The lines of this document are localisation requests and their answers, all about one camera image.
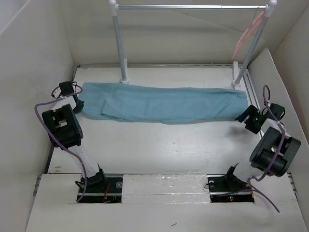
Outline light blue trousers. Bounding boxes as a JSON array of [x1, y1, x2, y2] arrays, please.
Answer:
[[79, 82, 248, 124]]

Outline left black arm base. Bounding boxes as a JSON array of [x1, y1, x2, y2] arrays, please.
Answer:
[[75, 175, 123, 203]]

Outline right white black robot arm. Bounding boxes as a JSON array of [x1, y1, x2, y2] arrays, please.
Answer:
[[221, 103, 301, 191]]

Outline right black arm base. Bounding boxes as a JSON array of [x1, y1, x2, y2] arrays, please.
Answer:
[[204, 175, 254, 203]]

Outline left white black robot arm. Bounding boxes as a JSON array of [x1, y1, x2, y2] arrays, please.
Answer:
[[42, 81, 108, 192]]

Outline pink clothes hanger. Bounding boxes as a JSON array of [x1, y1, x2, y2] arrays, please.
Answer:
[[231, 12, 265, 59]]

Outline white and silver clothes rack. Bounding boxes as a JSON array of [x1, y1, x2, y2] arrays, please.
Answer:
[[109, 0, 277, 89]]

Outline aluminium rail right side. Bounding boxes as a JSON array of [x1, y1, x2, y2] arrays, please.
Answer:
[[242, 70, 261, 110]]

